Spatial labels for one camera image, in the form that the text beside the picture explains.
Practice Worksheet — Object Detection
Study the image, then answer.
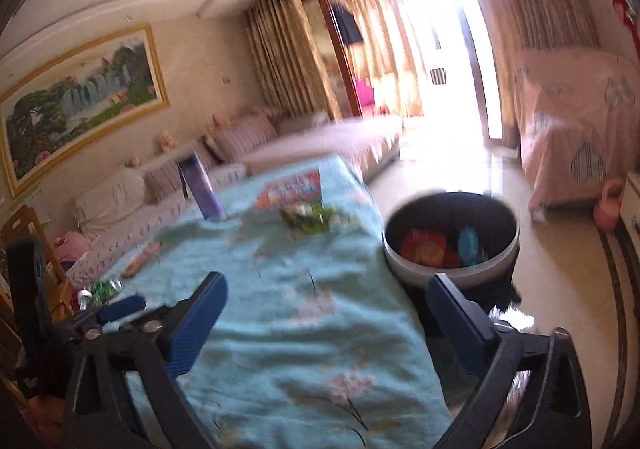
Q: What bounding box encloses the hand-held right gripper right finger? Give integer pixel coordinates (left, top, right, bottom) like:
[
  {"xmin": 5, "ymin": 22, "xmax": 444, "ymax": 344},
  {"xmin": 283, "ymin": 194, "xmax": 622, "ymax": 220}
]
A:
[{"xmin": 426, "ymin": 273, "xmax": 594, "ymax": 449}]

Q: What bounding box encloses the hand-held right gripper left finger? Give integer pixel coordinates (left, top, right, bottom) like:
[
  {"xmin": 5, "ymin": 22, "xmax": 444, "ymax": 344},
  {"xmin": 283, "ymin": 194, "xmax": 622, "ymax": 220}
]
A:
[{"xmin": 62, "ymin": 271, "xmax": 229, "ymax": 449}]

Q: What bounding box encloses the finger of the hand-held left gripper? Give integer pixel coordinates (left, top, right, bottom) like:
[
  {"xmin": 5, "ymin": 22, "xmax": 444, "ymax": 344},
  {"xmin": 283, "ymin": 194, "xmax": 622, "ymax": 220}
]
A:
[
  {"xmin": 96, "ymin": 294, "xmax": 147, "ymax": 325},
  {"xmin": 75, "ymin": 314, "xmax": 167, "ymax": 346}
]

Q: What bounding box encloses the white bin with black bag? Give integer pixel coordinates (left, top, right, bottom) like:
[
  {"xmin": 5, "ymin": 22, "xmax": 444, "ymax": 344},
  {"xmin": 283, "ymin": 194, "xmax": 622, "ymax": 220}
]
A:
[{"xmin": 382, "ymin": 191, "xmax": 521, "ymax": 304}]

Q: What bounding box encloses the green drink can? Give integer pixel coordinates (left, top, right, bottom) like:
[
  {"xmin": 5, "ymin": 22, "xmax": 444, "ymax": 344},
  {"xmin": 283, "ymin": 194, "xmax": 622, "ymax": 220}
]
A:
[{"xmin": 92, "ymin": 278, "xmax": 124, "ymax": 303}]

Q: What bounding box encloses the long tan narrow box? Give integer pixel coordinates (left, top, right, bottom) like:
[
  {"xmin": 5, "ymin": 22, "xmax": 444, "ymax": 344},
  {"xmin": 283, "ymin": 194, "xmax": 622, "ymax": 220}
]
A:
[{"xmin": 122, "ymin": 243, "xmax": 164, "ymax": 278}]

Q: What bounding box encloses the pink plush toy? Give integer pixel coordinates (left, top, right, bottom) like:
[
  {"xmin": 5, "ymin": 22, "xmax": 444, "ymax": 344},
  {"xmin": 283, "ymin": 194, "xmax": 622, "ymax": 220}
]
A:
[{"xmin": 52, "ymin": 233, "xmax": 94, "ymax": 266}]

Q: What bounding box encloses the wooden chair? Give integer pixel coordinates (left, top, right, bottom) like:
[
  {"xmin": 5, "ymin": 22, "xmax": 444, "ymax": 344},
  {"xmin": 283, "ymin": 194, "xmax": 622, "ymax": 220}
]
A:
[{"xmin": 0, "ymin": 206, "xmax": 77, "ymax": 326}]

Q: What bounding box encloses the turquoise floral tablecloth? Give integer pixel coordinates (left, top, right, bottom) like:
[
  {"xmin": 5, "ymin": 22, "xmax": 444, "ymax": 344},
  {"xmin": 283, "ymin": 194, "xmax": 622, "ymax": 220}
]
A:
[{"xmin": 94, "ymin": 154, "xmax": 454, "ymax": 449}]

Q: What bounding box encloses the white cushion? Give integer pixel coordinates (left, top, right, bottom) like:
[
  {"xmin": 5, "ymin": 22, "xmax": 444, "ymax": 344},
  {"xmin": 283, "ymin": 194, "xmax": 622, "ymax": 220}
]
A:
[{"xmin": 74, "ymin": 168, "xmax": 151, "ymax": 236}]

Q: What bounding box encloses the purple drinking bottle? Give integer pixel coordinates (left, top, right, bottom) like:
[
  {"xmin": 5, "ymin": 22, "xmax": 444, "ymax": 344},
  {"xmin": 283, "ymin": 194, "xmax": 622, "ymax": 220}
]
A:
[{"xmin": 177, "ymin": 151, "xmax": 226, "ymax": 221}]

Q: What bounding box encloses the green snack packet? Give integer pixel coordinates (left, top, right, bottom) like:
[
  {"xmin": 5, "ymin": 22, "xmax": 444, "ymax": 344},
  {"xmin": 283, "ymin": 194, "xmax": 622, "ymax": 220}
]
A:
[{"xmin": 277, "ymin": 201, "xmax": 342, "ymax": 236}]

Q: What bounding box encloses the colourful book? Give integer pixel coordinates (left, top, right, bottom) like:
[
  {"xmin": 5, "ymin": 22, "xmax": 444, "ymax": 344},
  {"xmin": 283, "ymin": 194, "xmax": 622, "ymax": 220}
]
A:
[{"xmin": 254, "ymin": 170, "xmax": 324, "ymax": 210}]

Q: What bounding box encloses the pink plastic jug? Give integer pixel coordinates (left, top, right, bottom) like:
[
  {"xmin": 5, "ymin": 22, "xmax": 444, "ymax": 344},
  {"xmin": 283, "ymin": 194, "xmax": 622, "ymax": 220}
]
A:
[{"xmin": 593, "ymin": 178, "xmax": 625, "ymax": 231}]

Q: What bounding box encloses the large striped pillow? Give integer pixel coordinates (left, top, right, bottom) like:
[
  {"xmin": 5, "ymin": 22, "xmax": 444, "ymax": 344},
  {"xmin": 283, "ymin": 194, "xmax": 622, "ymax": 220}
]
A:
[{"xmin": 212, "ymin": 111, "xmax": 279, "ymax": 163}]

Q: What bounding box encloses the framed landscape painting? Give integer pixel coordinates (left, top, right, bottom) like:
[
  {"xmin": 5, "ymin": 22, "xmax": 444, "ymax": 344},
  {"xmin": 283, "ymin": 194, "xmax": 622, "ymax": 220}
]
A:
[{"xmin": 0, "ymin": 24, "xmax": 171, "ymax": 199}]

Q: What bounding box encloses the pink sofa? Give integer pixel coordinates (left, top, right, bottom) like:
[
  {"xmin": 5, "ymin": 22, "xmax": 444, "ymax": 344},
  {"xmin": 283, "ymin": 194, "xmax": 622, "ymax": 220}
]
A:
[{"xmin": 65, "ymin": 108, "xmax": 407, "ymax": 291}]

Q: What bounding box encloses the small striped pillow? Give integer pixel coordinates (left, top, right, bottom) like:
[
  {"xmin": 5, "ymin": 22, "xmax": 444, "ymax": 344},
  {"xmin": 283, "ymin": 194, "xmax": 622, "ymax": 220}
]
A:
[{"xmin": 250, "ymin": 104, "xmax": 287, "ymax": 123}]

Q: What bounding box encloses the pink printed furniture cover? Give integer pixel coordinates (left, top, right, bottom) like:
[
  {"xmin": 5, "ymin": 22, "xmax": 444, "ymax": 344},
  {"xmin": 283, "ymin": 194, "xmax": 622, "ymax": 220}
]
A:
[{"xmin": 512, "ymin": 46, "xmax": 640, "ymax": 216}]

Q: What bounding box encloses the beige patterned curtain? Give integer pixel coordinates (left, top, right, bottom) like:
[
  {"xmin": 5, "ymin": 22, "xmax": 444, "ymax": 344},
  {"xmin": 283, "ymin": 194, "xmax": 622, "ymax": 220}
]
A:
[{"xmin": 244, "ymin": 0, "xmax": 337, "ymax": 118}]

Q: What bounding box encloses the sheer yellow curtain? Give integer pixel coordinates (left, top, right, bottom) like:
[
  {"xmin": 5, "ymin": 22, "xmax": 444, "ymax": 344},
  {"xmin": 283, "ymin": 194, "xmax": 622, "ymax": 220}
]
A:
[{"xmin": 345, "ymin": 0, "xmax": 452, "ymax": 118}]

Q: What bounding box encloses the dark hanging garment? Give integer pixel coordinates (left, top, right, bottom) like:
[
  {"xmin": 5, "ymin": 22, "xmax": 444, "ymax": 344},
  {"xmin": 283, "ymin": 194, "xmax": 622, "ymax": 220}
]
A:
[{"xmin": 332, "ymin": 4, "xmax": 364, "ymax": 44}]

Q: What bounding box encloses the red hanging ornament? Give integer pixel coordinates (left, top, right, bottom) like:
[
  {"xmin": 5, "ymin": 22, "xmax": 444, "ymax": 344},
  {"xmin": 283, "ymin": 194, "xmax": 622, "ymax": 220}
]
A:
[{"xmin": 612, "ymin": 0, "xmax": 640, "ymax": 41}]

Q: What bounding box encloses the brown wooden door frame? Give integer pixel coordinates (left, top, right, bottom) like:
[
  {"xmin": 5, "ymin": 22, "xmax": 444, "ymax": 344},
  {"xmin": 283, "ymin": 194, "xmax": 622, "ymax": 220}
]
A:
[{"xmin": 295, "ymin": 0, "xmax": 367, "ymax": 118}]

